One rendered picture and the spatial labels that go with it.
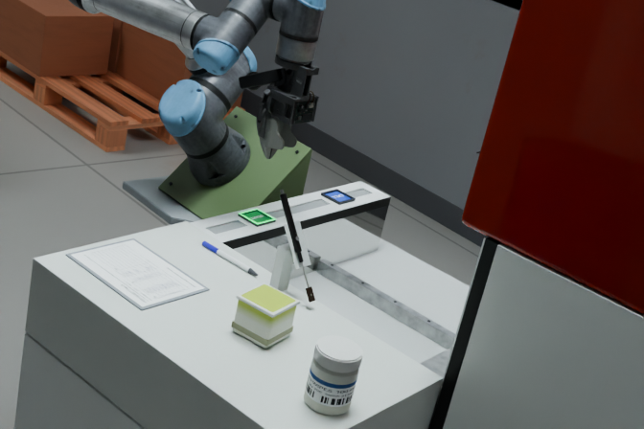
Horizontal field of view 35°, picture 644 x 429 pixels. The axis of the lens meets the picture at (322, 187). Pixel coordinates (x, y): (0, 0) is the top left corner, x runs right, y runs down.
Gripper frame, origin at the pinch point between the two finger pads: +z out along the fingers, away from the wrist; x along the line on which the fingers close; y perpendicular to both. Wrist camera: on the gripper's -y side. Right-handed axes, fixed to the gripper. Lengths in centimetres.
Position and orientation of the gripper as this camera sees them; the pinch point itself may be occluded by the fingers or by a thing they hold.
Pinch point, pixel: (266, 150)
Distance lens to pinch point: 202.5
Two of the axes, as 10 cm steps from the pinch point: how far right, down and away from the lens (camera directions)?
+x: 6.5, -1.6, 7.5
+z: -2.0, 9.1, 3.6
